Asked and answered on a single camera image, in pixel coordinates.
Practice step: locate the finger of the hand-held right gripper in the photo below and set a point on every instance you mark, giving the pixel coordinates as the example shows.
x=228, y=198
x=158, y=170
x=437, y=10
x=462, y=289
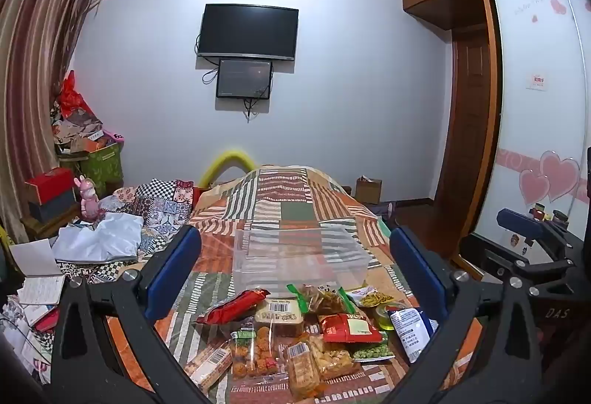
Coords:
x=489, y=254
x=519, y=221

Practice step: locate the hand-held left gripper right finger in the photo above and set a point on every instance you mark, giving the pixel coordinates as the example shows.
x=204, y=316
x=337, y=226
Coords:
x=418, y=270

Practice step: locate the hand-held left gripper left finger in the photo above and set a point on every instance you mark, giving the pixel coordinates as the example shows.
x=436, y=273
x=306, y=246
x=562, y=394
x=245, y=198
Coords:
x=173, y=274

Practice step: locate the red snack packet white label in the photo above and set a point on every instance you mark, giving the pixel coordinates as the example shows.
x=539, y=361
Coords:
x=351, y=328

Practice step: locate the clear plastic container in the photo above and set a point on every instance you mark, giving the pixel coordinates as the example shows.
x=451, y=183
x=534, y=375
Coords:
x=300, y=254

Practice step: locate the cracker packet with barcode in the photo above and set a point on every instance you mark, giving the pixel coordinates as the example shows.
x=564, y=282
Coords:
x=302, y=371

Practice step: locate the clear packet of fried snacks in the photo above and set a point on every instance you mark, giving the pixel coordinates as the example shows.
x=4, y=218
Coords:
x=334, y=358

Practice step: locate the pink heart stickers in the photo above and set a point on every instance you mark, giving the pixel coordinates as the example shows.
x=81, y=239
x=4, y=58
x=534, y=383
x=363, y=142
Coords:
x=551, y=178

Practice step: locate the small yellow green snack packet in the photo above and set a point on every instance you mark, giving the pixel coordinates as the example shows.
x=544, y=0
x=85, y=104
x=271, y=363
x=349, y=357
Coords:
x=369, y=297

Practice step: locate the green jelly cup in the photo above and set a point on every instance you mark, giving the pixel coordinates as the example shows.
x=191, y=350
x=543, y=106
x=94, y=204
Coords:
x=387, y=316

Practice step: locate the blue white snack packet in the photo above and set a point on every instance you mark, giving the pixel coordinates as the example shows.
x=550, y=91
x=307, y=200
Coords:
x=411, y=332

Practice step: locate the dark cloth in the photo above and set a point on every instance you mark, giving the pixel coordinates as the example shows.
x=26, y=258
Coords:
x=385, y=210

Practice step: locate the long red snack packet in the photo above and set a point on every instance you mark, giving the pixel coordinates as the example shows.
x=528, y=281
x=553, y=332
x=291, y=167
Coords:
x=235, y=307

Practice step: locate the checkered patterned quilt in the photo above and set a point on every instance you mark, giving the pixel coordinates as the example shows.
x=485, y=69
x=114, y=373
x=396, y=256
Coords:
x=157, y=205

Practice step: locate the light blue cloth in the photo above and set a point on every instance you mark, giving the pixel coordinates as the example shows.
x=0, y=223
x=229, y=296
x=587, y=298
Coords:
x=99, y=240

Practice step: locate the small cardboard box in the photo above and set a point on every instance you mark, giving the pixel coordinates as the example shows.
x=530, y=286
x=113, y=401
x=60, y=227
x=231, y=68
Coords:
x=368, y=191

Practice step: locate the green peas packet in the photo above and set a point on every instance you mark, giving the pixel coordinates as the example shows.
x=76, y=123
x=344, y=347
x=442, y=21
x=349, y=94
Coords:
x=373, y=353

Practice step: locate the long biscuit packet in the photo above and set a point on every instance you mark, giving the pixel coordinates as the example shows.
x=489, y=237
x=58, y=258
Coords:
x=210, y=365

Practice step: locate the clear snack packet green edge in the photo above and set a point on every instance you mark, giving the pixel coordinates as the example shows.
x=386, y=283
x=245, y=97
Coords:
x=323, y=298

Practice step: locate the pink rabbit toy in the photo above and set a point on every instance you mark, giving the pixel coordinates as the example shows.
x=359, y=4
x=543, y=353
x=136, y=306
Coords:
x=87, y=201

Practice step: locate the white sliding wardrobe door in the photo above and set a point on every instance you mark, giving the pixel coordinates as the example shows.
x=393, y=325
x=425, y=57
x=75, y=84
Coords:
x=531, y=108

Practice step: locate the beige boxed snack packet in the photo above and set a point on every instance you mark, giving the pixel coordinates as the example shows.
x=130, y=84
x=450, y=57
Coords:
x=279, y=316

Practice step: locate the clear packet of orange balls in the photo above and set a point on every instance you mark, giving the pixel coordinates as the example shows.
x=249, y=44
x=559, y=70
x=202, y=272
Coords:
x=256, y=353

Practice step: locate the green patterned storage box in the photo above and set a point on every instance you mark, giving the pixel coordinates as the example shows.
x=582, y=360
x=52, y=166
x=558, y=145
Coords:
x=104, y=166

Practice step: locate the yellow foam arc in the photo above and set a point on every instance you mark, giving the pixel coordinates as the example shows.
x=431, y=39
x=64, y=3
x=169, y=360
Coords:
x=228, y=157

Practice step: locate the patchwork striped blanket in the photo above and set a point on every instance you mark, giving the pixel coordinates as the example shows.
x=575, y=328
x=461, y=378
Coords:
x=286, y=201

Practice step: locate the open notebook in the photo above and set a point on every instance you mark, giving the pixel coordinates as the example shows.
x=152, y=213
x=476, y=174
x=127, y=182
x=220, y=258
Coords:
x=37, y=279

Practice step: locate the dark grey box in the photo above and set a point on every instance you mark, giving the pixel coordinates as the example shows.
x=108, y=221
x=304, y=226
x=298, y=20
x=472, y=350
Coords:
x=51, y=208

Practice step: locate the small red white sticker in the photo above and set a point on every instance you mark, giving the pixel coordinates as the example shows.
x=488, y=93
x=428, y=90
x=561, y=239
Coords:
x=539, y=82

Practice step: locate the red flat box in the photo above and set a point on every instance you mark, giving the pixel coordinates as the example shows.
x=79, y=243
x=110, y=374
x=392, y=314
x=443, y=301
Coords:
x=48, y=184

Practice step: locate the pile of books and papers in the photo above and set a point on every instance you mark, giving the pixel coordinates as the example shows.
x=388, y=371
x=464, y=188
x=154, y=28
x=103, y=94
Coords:
x=25, y=334

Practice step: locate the pile of papers and cartons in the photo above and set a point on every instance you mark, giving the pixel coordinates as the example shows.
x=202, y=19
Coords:
x=76, y=129

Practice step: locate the red plastic bag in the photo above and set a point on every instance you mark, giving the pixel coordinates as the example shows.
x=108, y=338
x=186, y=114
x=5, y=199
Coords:
x=74, y=97

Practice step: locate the striped brown curtain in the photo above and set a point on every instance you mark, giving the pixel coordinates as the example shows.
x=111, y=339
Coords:
x=32, y=85

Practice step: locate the small black wall monitor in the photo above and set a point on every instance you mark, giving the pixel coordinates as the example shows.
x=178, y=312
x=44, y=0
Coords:
x=244, y=78

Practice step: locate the black wall television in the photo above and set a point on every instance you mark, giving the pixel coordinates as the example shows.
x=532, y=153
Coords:
x=247, y=32

